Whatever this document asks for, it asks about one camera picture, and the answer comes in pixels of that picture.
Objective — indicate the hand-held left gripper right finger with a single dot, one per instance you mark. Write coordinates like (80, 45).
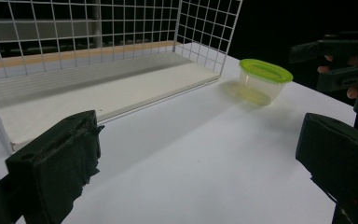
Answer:
(341, 155)

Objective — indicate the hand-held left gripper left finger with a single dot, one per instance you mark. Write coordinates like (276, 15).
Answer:
(59, 161)

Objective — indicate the clear container with green lid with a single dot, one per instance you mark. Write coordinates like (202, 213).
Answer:
(262, 82)

